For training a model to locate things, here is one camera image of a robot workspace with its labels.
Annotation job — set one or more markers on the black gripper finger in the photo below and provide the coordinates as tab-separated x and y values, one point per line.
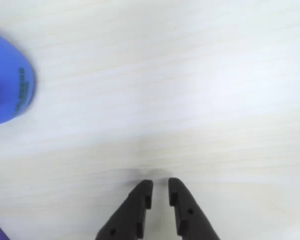
190	215
130	215

